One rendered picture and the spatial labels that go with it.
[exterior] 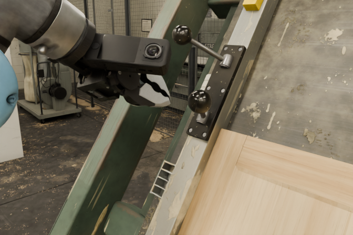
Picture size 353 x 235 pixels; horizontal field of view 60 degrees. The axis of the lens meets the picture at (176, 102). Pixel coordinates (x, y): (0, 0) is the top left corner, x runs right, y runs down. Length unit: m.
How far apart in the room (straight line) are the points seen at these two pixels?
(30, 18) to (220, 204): 0.40
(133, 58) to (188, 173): 0.25
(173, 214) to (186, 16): 0.50
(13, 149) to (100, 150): 3.42
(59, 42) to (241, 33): 0.38
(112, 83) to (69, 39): 0.09
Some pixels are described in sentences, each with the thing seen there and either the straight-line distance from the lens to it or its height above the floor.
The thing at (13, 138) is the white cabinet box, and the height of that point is 0.25.
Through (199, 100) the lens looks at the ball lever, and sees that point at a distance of 0.46.
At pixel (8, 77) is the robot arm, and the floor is 1.51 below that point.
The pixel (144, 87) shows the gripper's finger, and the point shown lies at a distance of 0.49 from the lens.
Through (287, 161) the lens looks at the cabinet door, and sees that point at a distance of 0.52.
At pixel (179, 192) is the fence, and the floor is 1.25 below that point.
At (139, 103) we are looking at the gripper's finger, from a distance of 0.48.
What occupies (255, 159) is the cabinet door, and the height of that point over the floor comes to 1.32.
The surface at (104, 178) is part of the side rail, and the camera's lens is 0.74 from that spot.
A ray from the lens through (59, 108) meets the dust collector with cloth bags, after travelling 5.47.
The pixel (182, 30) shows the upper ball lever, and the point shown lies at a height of 1.53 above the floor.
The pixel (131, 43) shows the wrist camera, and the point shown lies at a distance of 0.43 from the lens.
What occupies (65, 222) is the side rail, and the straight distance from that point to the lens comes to 0.76.
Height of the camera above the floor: 1.54
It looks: 14 degrees down
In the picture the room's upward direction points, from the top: straight up
